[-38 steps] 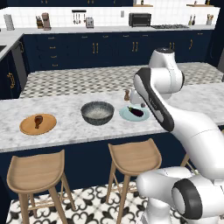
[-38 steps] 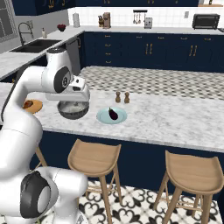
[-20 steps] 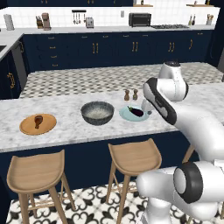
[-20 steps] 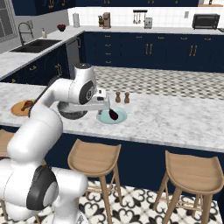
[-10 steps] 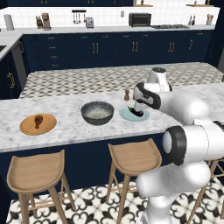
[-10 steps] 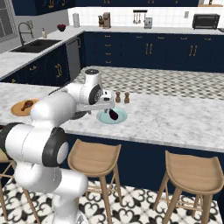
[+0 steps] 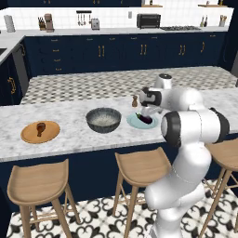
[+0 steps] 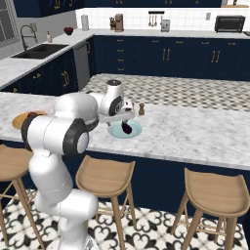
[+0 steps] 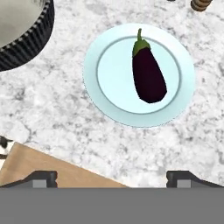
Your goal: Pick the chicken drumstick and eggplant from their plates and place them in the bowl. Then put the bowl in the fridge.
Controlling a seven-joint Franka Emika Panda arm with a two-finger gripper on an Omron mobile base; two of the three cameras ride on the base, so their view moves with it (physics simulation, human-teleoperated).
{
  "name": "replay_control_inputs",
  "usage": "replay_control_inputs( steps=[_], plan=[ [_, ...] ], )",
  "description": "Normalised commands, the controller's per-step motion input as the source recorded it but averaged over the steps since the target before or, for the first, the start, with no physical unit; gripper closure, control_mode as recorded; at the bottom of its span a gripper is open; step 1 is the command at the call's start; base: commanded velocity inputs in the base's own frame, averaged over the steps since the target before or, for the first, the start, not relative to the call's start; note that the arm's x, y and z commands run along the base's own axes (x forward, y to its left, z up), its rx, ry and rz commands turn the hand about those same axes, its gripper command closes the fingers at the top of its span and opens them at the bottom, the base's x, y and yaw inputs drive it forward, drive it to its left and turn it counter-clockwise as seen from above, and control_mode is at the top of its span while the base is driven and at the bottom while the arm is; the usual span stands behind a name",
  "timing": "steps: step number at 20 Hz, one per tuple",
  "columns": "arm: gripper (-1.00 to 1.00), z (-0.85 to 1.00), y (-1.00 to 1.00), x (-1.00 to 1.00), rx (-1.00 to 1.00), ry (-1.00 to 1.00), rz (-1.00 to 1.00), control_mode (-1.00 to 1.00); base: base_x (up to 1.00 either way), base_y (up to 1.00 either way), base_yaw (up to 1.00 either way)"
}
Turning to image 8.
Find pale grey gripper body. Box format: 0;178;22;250
98;108;136;125

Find dark purple eggplant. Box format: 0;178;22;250
120;120;133;135

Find brown chicken drumstick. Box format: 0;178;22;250
26;111;47;119

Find light blue plate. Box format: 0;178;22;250
107;119;144;141

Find grey dishwasher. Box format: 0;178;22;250
72;41;92;92

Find wooden bar stool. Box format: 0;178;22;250
0;144;47;250
75;154;138;250
170;167;250;250

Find navy island front panel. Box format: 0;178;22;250
0;139;250;225

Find navy base cupboards under sink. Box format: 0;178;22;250
0;48;79;98

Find navy base cupboards long run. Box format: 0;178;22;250
86;34;250;83

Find pot with kitchen tools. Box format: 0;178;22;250
108;16;117;31

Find white paper towel roll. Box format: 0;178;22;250
80;14;90;32

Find black sink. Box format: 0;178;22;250
11;43;69;61

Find dark curved tap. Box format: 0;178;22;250
20;24;39;52

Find black toaster oven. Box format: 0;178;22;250
214;15;247;34

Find window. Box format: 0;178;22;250
0;0;21;51

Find rail with hanging tools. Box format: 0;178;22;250
147;10;166;28

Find navy wall cupboards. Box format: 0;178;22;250
13;0;223;19

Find wooden wall shelf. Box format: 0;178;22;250
221;3;250;9

